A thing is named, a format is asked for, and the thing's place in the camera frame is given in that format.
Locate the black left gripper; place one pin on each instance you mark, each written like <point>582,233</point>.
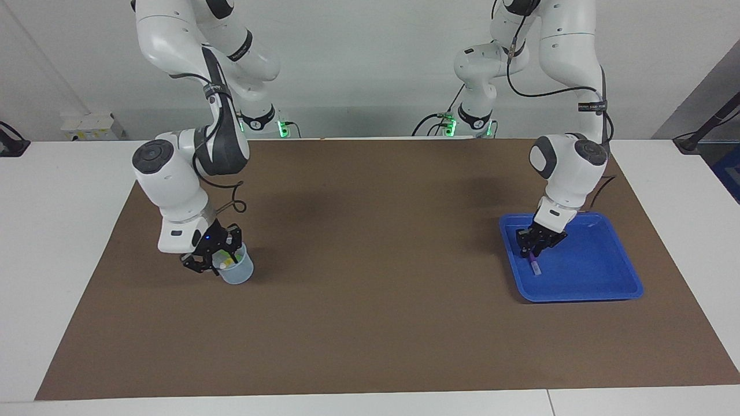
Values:
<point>546,234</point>

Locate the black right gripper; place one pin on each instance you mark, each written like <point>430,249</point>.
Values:
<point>213,240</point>

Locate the purple pen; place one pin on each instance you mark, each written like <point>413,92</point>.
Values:
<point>535,266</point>

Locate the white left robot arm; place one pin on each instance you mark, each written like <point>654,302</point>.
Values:
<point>569,173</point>

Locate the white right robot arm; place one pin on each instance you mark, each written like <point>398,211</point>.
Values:
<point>173,185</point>

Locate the blue plastic tray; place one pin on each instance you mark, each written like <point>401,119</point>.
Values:
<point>584,271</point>

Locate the translucent plastic cup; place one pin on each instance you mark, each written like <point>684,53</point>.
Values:
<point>237,274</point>

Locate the brown table mat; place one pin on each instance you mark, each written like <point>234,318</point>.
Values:
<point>370,289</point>

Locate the white socket box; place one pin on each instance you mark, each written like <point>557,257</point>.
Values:
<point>92,127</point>

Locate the blue crate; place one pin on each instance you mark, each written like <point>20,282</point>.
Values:
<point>729,173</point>

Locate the black table clamp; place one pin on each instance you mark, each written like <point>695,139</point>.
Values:
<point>11,144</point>

